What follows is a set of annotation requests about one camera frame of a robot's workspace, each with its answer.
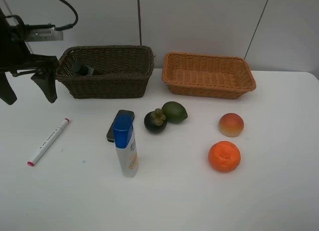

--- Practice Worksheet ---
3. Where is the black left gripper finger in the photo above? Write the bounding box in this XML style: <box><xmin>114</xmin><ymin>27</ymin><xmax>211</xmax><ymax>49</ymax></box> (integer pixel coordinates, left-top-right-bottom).
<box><xmin>0</xmin><ymin>73</ymin><xmax>17</xmax><ymax>105</ymax></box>
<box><xmin>31</xmin><ymin>68</ymin><xmax>57</xmax><ymax>103</ymax></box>

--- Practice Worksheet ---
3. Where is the dark purple mangosteen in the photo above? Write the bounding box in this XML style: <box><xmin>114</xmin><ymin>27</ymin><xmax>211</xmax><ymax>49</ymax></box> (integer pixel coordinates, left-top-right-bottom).
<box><xmin>144</xmin><ymin>108</ymin><xmax>167</xmax><ymax>134</ymax></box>

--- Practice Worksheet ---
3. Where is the dark green pump bottle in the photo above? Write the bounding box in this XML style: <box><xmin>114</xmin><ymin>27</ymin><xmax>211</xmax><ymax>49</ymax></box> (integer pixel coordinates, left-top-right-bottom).
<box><xmin>71</xmin><ymin>61</ymin><xmax>94</xmax><ymax>76</ymax></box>

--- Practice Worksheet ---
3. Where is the black left camera cable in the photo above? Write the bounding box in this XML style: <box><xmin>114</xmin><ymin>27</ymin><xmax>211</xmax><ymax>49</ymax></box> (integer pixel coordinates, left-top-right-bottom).
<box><xmin>44</xmin><ymin>0</ymin><xmax>79</xmax><ymax>31</ymax></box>

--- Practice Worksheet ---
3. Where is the dark brown wicker basket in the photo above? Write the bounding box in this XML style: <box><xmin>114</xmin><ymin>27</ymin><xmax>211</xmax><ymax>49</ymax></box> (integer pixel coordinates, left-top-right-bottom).
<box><xmin>56</xmin><ymin>45</ymin><xmax>154</xmax><ymax>99</ymax></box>

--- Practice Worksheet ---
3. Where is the green lime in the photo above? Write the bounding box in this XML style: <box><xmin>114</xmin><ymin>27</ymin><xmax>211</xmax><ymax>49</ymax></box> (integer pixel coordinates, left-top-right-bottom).
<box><xmin>161</xmin><ymin>101</ymin><xmax>188</xmax><ymax>124</ymax></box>

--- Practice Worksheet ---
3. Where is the orange wicker basket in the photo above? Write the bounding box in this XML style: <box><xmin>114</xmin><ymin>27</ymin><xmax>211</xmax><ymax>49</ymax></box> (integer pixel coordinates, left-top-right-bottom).
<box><xmin>162</xmin><ymin>52</ymin><xmax>256</xmax><ymax>99</ymax></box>

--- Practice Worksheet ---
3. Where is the black board eraser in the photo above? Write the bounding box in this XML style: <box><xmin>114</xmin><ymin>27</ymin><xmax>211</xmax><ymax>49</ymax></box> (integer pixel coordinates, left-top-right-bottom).
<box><xmin>106</xmin><ymin>110</ymin><xmax>135</xmax><ymax>143</ymax></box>

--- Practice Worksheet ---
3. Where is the white blue-capped shampoo bottle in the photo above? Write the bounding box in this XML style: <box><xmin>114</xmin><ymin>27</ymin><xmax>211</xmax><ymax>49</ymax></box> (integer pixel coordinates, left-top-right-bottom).
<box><xmin>114</xmin><ymin>118</ymin><xmax>139</xmax><ymax>178</ymax></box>

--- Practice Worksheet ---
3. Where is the red yellow peach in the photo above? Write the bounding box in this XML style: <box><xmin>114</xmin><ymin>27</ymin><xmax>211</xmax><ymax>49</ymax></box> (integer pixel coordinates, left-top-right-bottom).
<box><xmin>218</xmin><ymin>113</ymin><xmax>244</xmax><ymax>137</ymax></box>

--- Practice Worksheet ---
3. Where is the white marker pen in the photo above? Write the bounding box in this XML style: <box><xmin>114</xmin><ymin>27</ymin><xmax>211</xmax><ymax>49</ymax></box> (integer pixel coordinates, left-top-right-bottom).
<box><xmin>27</xmin><ymin>118</ymin><xmax>70</xmax><ymax>167</ymax></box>

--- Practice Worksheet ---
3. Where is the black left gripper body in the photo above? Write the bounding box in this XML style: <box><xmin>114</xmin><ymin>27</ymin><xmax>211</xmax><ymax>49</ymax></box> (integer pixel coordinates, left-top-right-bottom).
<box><xmin>0</xmin><ymin>12</ymin><xmax>59</xmax><ymax>77</ymax></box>

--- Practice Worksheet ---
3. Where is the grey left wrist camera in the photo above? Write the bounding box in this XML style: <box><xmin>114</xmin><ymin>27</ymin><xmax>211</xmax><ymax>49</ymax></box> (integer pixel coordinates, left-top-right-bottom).
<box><xmin>25</xmin><ymin>24</ymin><xmax>63</xmax><ymax>42</ymax></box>

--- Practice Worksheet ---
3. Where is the orange tangerine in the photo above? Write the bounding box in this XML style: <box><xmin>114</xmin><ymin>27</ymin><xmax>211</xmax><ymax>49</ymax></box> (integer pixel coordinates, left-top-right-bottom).
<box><xmin>208</xmin><ymin>141</ymin><xmax>241</xmax><ymax>173</ymax></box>

